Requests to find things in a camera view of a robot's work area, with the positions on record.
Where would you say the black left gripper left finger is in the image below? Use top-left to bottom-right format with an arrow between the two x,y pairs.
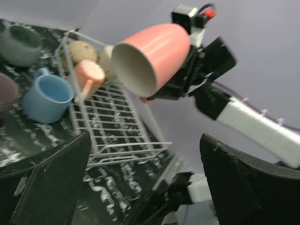
0,131 -> 91,225

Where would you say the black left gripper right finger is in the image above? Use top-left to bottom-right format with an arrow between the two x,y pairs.
200,134 -> 300,225

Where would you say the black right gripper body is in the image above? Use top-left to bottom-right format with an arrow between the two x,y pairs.
150,37 -> 236,100

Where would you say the pink mug white inside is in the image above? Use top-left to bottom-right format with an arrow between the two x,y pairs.
112,23 -> 190,103

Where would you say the light pink mug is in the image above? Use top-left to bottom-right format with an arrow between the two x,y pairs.
75,60 -> 105,100

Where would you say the tan glazed round mug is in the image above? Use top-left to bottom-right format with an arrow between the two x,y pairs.
68,40 -> 99,65

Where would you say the green-inside mushroom pattern mug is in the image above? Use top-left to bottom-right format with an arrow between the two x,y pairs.
98,45 -> 116,86

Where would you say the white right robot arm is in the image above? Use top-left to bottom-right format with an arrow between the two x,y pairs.
153,37 -> 300,225

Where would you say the light blue ceramic mug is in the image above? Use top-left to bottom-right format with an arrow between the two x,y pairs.
22,67 -> 74,124

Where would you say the purple ceramic mug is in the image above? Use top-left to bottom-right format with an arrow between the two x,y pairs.
0,73 -> 20,118

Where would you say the dark grey round mug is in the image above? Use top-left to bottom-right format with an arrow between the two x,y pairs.
0,19 -> 43,67

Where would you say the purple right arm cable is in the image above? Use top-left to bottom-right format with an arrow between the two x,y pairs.
199,2 -> 300,132

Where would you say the white wire dish rack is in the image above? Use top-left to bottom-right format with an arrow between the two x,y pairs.
55,29 -> 174,168

